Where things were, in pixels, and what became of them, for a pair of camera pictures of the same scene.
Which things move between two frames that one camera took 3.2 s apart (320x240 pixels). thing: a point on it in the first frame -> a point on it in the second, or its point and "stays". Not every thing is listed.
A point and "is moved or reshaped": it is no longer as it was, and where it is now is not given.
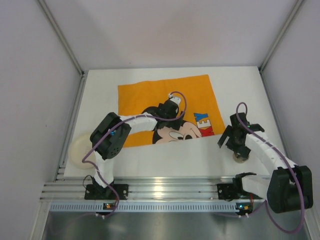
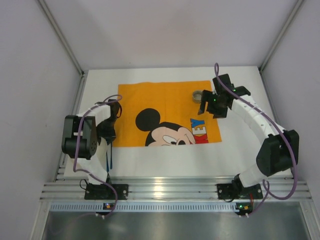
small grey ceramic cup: [239, 159] -> [196, 96]
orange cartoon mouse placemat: [202, 117] is moved or reshaped
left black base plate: [98, 192] stays
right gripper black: [230, 138] -> [208, 102]
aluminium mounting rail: [140, 187] stays
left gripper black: [171, 120] -> [107, 135]
